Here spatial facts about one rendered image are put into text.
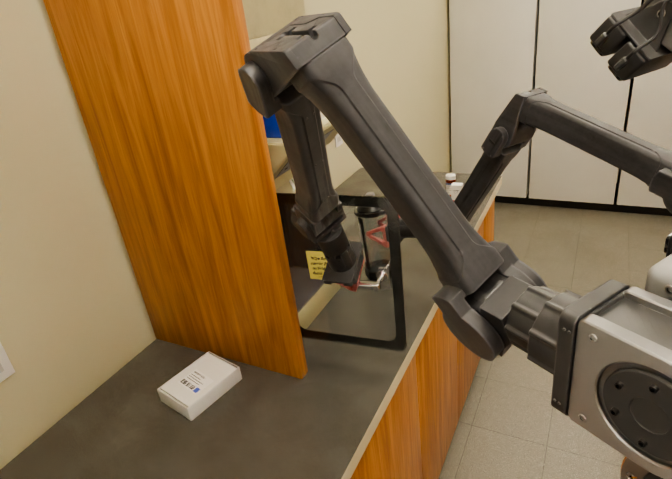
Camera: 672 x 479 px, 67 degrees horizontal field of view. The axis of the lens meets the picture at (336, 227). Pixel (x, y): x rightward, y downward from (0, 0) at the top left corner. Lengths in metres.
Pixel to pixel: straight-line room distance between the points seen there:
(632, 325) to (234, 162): 0.78
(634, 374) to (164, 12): 0.93
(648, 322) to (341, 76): 0.36
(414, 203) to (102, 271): 1.04
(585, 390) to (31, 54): 1.20
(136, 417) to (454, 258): 0.96
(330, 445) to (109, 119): 0.86
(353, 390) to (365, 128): 0.82
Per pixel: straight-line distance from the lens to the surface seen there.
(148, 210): 1.29
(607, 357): 0.50
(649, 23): 0.69
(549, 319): 0.54
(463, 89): 4.16
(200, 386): 1.29
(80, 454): 1.33
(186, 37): 1.04
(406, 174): 0.54
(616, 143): 1.04
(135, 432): 1.31
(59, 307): 1.39
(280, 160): 1.08
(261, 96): 0.60
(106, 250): 1.44
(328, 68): 0.53
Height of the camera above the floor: 1.79
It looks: 26 degrees down
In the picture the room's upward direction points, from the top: 7 degrees counter-clockwise
